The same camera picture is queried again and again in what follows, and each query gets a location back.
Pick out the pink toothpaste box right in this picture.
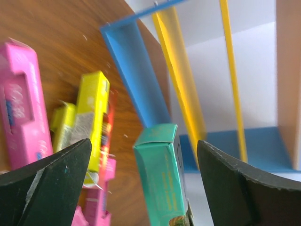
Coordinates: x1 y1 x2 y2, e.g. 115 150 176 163
71 158 118 226

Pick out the small pink toothpaste box upper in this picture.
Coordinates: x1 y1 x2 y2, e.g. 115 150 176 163
0 39 53 170

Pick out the yellow toothpaste box upright centre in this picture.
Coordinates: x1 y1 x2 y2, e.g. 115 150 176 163
49 71 110 188

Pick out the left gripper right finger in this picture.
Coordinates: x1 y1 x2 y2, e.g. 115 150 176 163
197 140 301 226

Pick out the blue shelf with coloured boards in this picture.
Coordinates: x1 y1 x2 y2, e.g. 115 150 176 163
100 0 301 173

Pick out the teal green tea toothpaste box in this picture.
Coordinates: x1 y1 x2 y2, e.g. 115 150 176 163
133 123 193 226

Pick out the red 3D toothpaste box right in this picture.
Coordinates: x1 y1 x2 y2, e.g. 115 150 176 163
100 88 118 163

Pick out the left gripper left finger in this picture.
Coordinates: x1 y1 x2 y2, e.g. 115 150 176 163
0 139 92 226

